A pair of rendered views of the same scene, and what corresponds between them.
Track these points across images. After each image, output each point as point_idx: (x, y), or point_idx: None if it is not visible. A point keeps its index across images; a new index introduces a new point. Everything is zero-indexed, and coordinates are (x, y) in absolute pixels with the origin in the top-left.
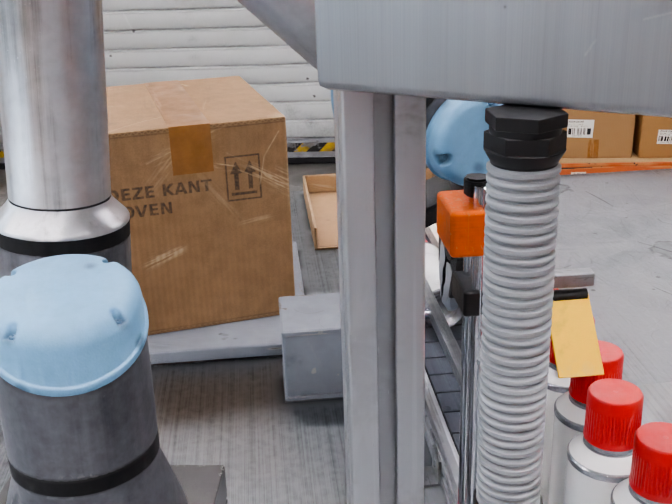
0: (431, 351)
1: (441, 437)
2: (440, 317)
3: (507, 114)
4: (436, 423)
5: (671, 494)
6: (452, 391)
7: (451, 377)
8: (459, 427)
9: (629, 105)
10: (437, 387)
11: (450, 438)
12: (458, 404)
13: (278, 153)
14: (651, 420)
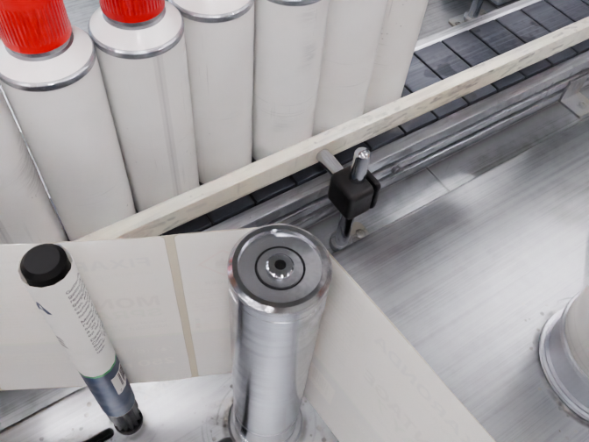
0: (561, 1)
1: (431, 36)
2: None
3: None
4: (449, 29)
5: (100, 0)
6: (507, 27)
7: (528, 22)
8: (453, 42)
9: None
10: (504, 17)
11: (434, 42)
12: (488, 35)
13: None
14: (587, 173)
